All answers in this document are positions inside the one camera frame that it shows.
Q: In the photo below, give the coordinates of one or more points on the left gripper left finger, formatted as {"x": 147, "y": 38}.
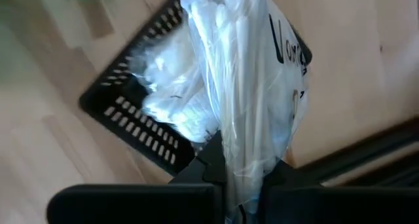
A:
{"x": 131, "y": 204}

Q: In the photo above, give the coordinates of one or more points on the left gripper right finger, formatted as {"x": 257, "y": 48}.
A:
{"x": 327, "y": 206}

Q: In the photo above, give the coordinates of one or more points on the white cotton balls bag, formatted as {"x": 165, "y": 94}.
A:
{"x": 193, "y": 119}

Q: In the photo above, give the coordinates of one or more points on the white vanity pack bag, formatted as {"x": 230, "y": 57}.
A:
{"x": 255, "y": 86}

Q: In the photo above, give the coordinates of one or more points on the white cotton swabs bag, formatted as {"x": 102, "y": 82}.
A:
{"x": 163, "y": 63}

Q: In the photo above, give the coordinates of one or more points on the black plastic basket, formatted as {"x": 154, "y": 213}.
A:
{"x": 137, "y": 89}

